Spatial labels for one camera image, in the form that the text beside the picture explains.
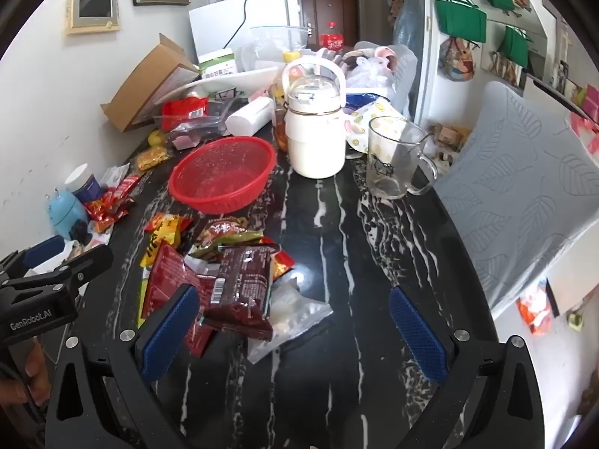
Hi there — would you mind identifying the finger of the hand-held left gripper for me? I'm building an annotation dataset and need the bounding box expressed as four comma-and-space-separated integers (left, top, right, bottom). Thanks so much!
9, 244, 114, 297
0, 235, 66, 286

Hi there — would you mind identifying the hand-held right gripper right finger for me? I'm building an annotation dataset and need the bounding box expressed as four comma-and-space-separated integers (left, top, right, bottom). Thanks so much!
388, 285, 546, 449

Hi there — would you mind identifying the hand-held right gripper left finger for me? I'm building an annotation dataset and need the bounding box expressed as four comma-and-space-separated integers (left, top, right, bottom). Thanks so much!
44, 283, 225, 449

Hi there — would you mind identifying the dark red snack packet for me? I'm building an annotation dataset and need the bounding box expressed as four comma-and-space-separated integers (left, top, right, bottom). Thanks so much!
140, 243, 221, 358

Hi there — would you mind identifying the red gold snack packet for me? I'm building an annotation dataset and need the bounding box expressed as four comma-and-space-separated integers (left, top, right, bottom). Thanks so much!
143, 213, 194, 246
271, 248, 295, 279

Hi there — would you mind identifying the maroon snack packet with barcode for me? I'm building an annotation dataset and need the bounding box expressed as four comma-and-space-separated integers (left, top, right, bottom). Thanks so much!
202, 245, 274, 341

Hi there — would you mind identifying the green-edged brown snack packet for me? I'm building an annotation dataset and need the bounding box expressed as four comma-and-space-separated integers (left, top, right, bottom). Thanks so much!
189, 217, 265, 260

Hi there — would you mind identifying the clear plastic snack packet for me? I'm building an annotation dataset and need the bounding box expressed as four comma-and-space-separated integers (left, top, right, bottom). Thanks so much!
247, 278, 334, 364

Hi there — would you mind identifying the red plastic basket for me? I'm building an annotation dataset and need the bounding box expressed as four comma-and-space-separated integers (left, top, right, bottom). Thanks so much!
168, 137, 277, 215

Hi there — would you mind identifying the person's left hand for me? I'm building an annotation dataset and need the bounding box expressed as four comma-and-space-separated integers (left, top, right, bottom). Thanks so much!
0, 337, 53, 407

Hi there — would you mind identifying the small black object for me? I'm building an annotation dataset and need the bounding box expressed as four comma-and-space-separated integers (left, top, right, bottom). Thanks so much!
69, 224, 92, 248

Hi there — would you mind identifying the blue toy robot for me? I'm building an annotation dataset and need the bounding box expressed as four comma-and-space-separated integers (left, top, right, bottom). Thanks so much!
45, 187, 92, 246

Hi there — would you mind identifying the pile of small red sachets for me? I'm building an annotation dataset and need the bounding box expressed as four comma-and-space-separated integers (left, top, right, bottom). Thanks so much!
84, 173, 143, 235

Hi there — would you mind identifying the white jar blue label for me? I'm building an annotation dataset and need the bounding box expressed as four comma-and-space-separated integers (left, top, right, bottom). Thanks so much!
64, 164, 108, 204

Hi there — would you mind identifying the clear plastic sachet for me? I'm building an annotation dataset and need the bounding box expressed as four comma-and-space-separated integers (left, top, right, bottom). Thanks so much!
100, 164, 131, 188

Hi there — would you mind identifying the orange red bag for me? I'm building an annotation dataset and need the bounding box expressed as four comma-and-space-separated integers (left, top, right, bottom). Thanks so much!
516, 281, 560, 336

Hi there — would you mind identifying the golden yellow snack packet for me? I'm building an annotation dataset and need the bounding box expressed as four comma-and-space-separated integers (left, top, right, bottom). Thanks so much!
137, 145, 170, 171

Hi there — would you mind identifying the glass mug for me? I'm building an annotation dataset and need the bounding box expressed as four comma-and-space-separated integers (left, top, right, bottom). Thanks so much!
365, 116, 438, 199

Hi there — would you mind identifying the grey leaf-pattern cushion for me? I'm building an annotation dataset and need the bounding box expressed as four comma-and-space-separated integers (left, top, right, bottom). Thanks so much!
433, 80, 599, 319

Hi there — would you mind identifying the clear plastic container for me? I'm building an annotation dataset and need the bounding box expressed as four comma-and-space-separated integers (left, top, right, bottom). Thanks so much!
154, 98, 235, 150

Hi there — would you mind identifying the open cardboard box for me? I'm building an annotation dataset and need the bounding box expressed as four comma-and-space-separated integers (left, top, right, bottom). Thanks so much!
100, 34, 201, 132

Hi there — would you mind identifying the thin stirring stick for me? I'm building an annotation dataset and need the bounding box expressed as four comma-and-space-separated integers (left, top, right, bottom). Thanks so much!
393, 132, 434, 169

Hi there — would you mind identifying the small cardboard box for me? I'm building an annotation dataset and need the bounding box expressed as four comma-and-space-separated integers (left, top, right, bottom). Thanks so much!
433, 124, 469, 150

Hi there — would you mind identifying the white wrapped paper roll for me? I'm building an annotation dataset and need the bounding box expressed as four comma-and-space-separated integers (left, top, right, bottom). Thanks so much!
225, 98, 274, 137

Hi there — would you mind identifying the smiley print paper bag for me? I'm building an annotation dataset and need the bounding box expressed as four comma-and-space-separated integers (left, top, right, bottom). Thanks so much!
344, 98, 408, 155

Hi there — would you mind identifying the green white carton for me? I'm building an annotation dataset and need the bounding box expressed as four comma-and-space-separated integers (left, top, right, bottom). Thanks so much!
199, 49, 237, 78

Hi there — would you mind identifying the orange drink bottle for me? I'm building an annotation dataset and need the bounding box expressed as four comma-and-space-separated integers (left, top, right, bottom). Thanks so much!
273, 51, 300, 153

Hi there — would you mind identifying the chair with grey cover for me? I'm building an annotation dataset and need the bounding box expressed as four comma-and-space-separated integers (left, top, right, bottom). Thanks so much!
353, 41, 419, 120

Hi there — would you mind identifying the white plastic bag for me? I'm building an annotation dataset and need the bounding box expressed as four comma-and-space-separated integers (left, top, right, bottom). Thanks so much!
349, 56, 398, 89

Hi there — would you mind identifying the white fridge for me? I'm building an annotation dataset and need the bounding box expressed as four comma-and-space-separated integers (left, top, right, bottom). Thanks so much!
188, 0, 301, 64

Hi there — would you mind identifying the patterned tote bag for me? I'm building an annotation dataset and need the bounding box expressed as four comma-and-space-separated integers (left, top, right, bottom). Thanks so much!
439, 37, 475, 82

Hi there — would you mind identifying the clear plastic bowl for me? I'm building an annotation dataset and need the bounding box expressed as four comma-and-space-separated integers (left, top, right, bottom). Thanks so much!
250, 25, 310, 52

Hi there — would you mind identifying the red soda bottle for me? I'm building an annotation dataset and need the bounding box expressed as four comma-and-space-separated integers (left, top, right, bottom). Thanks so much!
319, 21, 344, 52

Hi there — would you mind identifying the hanging blue plastic bag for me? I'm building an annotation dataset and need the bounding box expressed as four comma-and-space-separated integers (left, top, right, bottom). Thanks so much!
393, 0, 424, 48

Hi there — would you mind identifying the brown door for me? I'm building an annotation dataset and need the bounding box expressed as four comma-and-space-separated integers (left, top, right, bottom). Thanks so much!
299, 0, 360, 50

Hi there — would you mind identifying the white jug with handle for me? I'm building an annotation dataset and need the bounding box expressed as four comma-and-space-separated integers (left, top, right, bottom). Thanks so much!
281, 49, 348, 179

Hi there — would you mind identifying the wall intercom panel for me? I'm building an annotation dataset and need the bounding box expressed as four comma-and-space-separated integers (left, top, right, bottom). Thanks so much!
66, 0, 119, 36

